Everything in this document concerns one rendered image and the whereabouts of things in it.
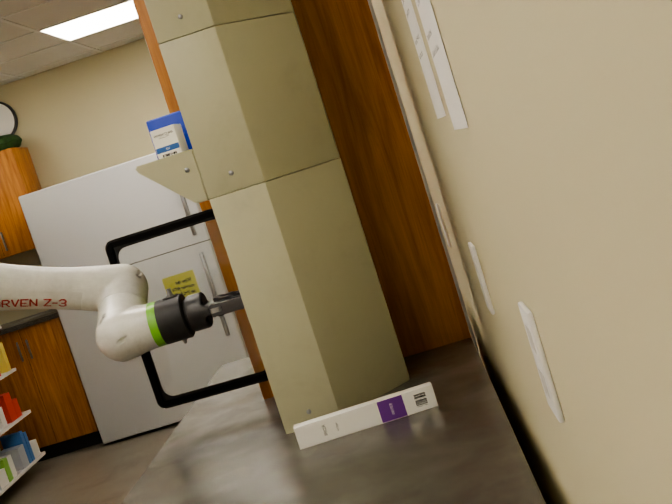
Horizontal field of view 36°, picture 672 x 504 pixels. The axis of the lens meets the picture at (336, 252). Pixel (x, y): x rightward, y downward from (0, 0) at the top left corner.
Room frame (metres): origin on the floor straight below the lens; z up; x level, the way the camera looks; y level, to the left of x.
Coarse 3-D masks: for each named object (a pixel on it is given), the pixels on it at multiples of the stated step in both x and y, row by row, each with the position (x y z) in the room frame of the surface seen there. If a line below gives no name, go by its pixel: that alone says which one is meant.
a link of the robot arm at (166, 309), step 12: (168, 300) 2.06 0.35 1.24; (180, 300) 2.06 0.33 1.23; (156, 312) 2.05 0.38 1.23; (168, 312) 2.04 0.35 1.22; (180, 312) 2.04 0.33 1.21; (168, 324) 2.04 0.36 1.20; (180, 324) 2.04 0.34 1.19; (168, 336) 2.05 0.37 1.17; (180, 336) 2.05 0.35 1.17; (192, 336) 2.07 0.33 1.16
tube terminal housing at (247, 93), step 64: (192, 64) 1.93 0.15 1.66; (256, 64) 1.97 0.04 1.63; (192, 128) 1.93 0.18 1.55; (256, 128) 1.94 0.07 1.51; (320, 128) 2.04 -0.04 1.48; (256, 192) 1.92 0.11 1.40; (320, 192) 2.00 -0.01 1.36; (256, 256) 1.93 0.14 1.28; (320, 256) 1.97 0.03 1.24; (256, 320) 1.93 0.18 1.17; (320, 320) 1.94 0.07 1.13; (384, 320) 2.04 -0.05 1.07; (320, 384) 1.92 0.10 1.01; (384, 384) 2.01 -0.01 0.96
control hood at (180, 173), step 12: (168, 156) 1.94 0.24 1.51; (180, 156) 1.93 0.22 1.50; (192, 156) 1.93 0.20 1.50; (144, 168) 1.94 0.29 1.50; (156, 168) 1.94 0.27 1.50; (168, 168) 1.94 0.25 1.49; (180, 168) 1.93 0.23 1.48; (192, 168) 1.93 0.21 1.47; (156, 180) 1.94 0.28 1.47; (168, 180) 1.94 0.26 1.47; (180, 180) 1.93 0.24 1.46; (192, 180) 1.93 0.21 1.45; (180, 192) 1.94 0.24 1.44; (192, 192) 1.93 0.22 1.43; (204, 192) 1.93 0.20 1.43
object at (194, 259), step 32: (160, 224) 2.27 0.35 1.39; (128, 256) 2.29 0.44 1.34; (160, 256) 2.28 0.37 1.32; (192, 256) 2.26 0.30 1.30; (224, 256) 2.25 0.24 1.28; (160, 288) 2.28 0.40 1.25; (192, 288) 2.27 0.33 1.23; (224, 288) 2.25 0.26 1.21; (224, 320) 2.26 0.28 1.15; (160, 352) 2.29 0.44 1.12; (192, 352) 2.28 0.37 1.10; (224, 352) 2.26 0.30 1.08; (256, 352) 2.25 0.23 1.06; (192, 384) 2.28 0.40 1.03
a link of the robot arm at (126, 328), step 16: (112, 304) 2.09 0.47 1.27; (128, 304) 2.09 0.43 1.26; (144, 304) 2.09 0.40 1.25; (112, 320) 2.05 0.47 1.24; (128, 320) 2.05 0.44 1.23; (144, 320) 2.04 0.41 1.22; (96, 336) 2.07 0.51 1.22; (112, 336) 2.04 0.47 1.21; (128, 336) 2.04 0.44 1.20; (144, 336) 2.04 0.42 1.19; (160, 336) 2.04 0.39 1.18; (112, 352) 2.05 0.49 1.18; (128, 352) 2.05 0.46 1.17; (144, 352) 2.07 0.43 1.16
